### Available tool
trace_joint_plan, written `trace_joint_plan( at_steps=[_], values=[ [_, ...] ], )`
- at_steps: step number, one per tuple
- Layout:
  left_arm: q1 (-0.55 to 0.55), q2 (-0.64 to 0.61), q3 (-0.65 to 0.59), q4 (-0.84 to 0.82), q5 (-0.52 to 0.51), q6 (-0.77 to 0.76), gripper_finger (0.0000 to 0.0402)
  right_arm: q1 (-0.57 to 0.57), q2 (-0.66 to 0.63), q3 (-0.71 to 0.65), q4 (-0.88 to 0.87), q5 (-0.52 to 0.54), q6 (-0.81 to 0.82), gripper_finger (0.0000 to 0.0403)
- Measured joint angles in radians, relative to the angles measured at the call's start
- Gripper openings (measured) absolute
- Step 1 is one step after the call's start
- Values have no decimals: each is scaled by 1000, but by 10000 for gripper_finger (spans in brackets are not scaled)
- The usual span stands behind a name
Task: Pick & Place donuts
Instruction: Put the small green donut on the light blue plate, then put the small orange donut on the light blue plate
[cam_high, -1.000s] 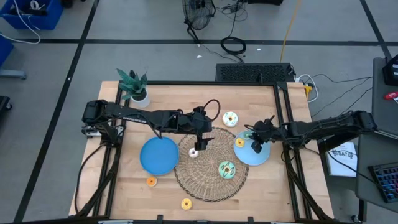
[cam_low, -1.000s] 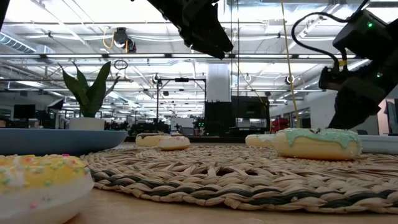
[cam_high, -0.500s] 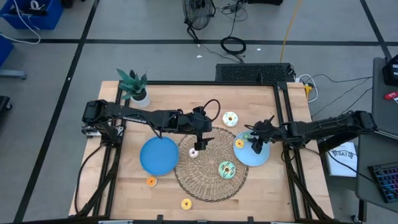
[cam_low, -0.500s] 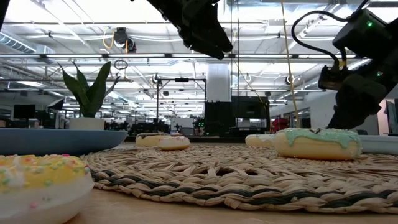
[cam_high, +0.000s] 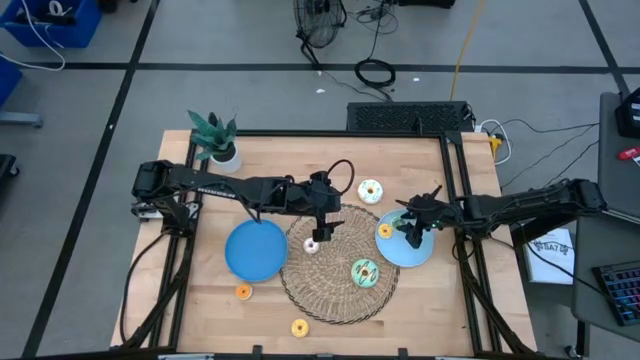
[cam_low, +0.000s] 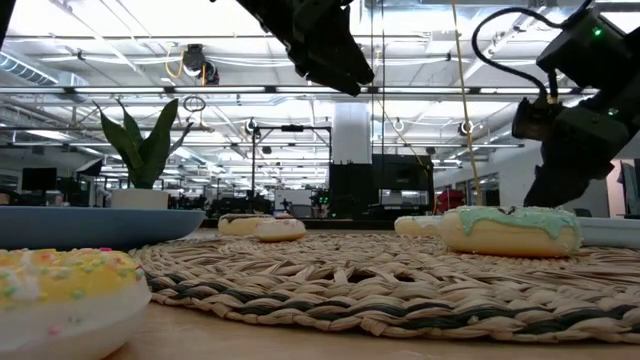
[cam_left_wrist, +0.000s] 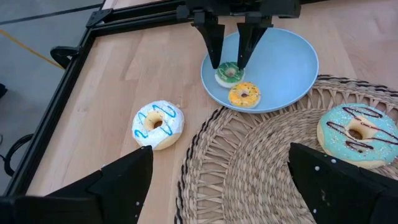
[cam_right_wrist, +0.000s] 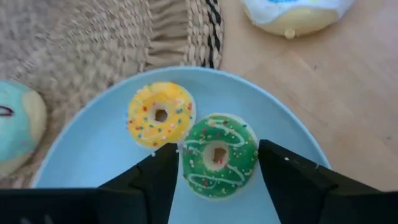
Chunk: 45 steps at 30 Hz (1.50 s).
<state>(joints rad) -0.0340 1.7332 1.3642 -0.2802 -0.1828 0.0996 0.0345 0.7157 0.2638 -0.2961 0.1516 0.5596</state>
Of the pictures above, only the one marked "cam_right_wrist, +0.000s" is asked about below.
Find small green frosted donut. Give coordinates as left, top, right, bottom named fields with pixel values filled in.
left=179, top=113, right=259, bottom=200

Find small yellow sprinkled donut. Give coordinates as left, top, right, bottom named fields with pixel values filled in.
left=126, top=81, right=197, bottom=149

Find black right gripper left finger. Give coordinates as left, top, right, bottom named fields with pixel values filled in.
left=98, top=142, right=180, bottom=224

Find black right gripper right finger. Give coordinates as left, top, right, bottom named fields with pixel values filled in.
left=258, top=139, right=379, bottom=224

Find large white teal-drizzled donut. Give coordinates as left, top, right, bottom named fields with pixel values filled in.
left=241, top=0, right=356, bottom=40

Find round woven straw placemat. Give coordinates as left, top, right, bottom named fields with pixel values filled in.
left=0, top=0, right=224, bottom=189

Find light blue plate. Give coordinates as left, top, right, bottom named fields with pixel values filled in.
left=30, top=65, right=332, bottom=224

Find large teal chocolate-drizzled donut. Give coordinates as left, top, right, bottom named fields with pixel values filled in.
left=0, top=80, right=47, bottom=179

